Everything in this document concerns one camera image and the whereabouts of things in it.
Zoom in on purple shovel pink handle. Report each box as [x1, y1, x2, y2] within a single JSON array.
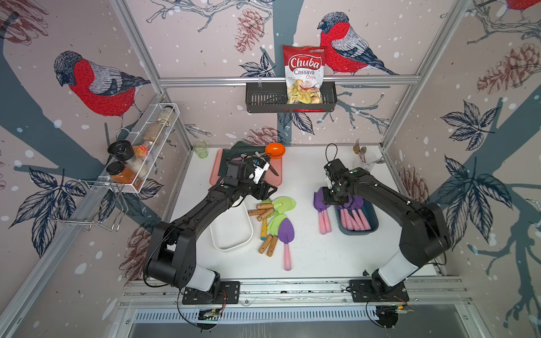
[[278, 218, 294, 271], [338, 206, 354, 231], [349, 196, 372, 232], [314, 187, 332, 235]]

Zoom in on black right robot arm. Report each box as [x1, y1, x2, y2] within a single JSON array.
[[323, 159, 451, 295]]

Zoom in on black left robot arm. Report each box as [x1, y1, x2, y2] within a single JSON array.
[[142, 154, 278, 294]]

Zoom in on teal storage tray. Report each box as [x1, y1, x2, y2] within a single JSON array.
[[335, 199, 379, 236]]

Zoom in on white storage tray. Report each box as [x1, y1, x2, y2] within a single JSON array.
[[209, 202, 254, 252]]

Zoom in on dark green cloth napkin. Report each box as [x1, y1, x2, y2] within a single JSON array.
[[218, 142, 271, 182]]

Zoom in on pink cutting board tray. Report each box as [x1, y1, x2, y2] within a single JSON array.
[[209, 149, 283, 187]]

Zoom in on clear glass with cutlery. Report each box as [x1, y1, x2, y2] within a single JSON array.
[[353, 139, 385, 172]]

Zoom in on small green glass cup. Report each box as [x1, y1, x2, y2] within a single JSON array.
[[192, 141, 209, 159]]

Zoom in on orange plastic bowl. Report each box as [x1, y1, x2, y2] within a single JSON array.
[[265, 142, 286, 159]]

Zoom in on orange spice jar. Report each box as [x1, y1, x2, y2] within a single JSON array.
[[106, 161, 142, 189]]

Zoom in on black lid spice jar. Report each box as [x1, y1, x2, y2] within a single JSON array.
[[107, 140, 135, 161]]

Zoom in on Chuba cassava chips bag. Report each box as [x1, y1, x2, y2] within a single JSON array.
[[283, 46, 326, 104]]

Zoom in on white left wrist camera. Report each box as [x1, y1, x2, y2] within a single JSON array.
[[252, 157, 270, 184]]

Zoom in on green shovel wooden handle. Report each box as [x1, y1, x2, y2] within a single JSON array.
[[248, 195, 297, 221], [258, 214, 287, 257]]

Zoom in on green shovel yellow handle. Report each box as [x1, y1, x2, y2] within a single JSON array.
[[261, 218, 268, 241]]

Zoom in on purple shovel front pink handle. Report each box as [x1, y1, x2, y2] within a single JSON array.
[[278, 218, 294, 271]]

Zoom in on black wire wall basket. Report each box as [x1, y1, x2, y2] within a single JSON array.
[[245, 82, 338, 114]]

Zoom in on white wire spice rack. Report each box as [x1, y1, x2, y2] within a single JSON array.
[[107, 103, 179, 195]]

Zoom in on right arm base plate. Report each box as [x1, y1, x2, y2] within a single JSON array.
[[346, 277, 410, 303]]

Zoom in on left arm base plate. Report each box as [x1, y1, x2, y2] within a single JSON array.
[[182, 281, 241, 305]]

